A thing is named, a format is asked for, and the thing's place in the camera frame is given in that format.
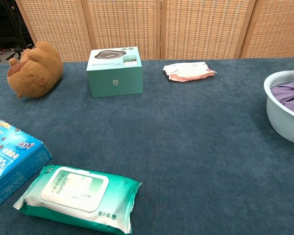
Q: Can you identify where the purple cloth with yellow patch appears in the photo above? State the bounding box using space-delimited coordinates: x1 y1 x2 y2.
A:
270 81 294 117

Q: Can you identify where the light blue plastic basin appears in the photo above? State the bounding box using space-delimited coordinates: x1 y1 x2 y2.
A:
263 70 294 147

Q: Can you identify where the dark blue table cover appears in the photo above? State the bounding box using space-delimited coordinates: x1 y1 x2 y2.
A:
0 57 294 235

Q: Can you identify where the teal product box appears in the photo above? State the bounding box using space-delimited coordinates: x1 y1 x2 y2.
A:
86 47 144 98

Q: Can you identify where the pink wipes pack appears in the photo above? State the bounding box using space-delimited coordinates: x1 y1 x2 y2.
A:
162 61 218 82

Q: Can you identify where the wicker folding screen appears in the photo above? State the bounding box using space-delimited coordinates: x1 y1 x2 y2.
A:
14 0 294 62

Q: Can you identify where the green wet wipes pack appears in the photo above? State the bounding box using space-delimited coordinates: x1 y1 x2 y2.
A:
13 165 142 235

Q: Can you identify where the brown capybara plush toy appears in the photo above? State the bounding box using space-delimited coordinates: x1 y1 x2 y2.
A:
6 41 64 99

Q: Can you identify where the blue cookie box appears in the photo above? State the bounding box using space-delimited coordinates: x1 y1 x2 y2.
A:
0 119 53 211

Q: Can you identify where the black office chair base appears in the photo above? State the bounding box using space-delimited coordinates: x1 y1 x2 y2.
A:
0 36 35 62

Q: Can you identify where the black tripod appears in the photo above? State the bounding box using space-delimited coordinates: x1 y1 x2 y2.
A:
2 0 29 48

